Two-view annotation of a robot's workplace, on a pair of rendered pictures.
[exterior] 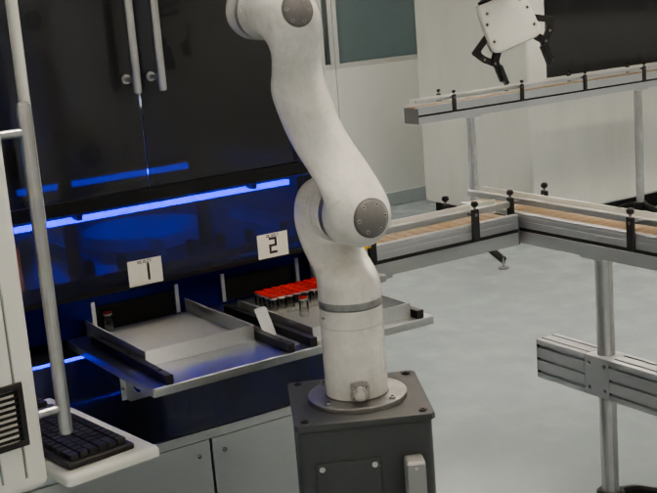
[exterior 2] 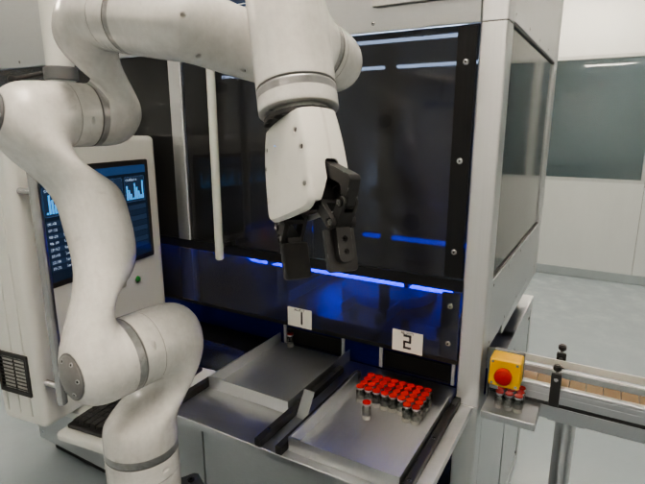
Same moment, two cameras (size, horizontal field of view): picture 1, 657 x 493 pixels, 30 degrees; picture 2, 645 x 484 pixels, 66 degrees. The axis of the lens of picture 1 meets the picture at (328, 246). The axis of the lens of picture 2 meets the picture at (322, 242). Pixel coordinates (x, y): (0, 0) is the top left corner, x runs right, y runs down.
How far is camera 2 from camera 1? 230 cm
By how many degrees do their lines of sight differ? 60
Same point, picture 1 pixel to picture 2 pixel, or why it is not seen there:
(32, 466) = (35, 411)
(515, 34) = (284, 196)
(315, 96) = (65, 217)
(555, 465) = not seen: outside the picture
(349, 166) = (77, 308)
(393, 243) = (587, 397)
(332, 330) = not seen: hidden behind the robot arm
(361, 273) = (114, 426)
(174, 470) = not seen: hidden behind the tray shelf
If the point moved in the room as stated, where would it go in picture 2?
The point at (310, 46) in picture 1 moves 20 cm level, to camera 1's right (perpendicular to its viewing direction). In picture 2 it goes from (27, 158) to (21, 169)
